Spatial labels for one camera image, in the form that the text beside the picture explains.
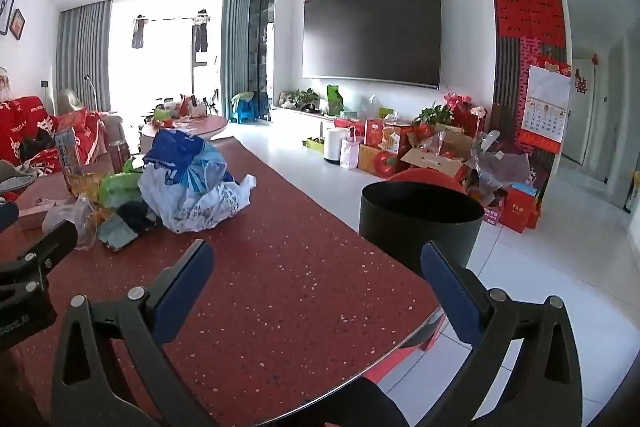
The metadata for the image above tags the black round trash bin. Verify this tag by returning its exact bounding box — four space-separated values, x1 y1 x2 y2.
358 180 486 281

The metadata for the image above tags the red drink can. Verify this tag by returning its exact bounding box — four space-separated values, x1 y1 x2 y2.
106 139 130 173

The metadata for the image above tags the apple print gift box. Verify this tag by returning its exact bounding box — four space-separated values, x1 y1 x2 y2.
358 144 409 179

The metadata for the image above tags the red plastic stool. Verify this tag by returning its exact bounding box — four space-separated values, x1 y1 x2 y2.
363 167 469 384

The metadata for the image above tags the red gift bag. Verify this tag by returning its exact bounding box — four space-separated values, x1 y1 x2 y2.
500 183 538 233

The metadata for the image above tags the orange snack wrapper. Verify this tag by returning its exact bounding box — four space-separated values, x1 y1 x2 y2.
66 172 104 202

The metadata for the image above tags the pink gift bag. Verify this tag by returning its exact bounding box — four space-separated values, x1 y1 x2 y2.
340 127 363 170

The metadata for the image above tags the wall calendar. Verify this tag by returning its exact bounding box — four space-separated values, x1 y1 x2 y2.
518 55 572 155

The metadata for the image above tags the blue white plastic bag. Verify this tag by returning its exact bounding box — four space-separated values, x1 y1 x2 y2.
138 129 257 234

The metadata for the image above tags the green plastic bag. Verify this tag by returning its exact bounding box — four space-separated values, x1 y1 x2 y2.
99 157 142 210

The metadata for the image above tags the grey blue tissue paper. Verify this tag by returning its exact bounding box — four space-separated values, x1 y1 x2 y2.
96 213 138 251

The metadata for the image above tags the open cardboard box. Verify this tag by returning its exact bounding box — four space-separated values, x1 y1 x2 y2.
401 130 474 178

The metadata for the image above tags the large wall television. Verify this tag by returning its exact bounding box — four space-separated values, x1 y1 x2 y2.
303 0 442 89

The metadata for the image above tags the tall blue drink can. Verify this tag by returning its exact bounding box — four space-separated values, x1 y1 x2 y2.
54 127 82 176

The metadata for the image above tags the grey left curtain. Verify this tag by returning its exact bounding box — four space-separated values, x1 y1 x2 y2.
54 0 112 112

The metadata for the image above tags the round red side table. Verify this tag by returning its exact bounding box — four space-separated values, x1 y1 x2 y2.
140 115 228 154

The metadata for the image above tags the red covered sofa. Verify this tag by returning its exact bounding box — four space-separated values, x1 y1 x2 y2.
1 96 106 176

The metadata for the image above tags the white cylinder appliance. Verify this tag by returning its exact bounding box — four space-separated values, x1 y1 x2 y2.
323 127 349 164

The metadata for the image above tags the clear bread wrapper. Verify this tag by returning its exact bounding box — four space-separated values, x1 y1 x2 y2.
41 195 98 251

